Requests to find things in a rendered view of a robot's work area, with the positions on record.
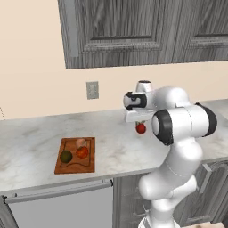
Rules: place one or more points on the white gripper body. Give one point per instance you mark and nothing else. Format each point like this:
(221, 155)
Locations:
(138, 114)

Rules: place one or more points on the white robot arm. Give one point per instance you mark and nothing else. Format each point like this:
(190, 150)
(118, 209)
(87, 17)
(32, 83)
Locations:
(178, 160)

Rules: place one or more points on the red bell pepper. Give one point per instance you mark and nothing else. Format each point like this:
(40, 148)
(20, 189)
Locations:
(140, 128)

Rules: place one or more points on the pale brown onion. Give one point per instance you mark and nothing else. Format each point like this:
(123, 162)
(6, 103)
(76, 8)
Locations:
(80, 142)

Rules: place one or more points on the red tomato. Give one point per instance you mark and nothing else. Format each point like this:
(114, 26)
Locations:
(82, 152)

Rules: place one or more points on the green avocado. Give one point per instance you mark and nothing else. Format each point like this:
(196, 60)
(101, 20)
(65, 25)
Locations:
(66, 156)

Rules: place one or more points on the wooden cutting board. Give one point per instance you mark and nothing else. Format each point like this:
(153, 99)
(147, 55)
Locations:
(72, 167)

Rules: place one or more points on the wide grey wood cupboard door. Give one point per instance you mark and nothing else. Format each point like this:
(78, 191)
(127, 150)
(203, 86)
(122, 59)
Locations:
(118, 29)

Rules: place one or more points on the narrow grey base cupboard door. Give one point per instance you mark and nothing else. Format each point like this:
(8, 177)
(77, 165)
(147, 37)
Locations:
(127, 201)

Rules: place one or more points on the grey dishwasher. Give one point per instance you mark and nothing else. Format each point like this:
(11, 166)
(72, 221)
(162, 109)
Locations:
(65, 210)

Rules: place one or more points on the grey wall socket plate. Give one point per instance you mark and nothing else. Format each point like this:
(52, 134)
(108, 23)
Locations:
(92, 90)

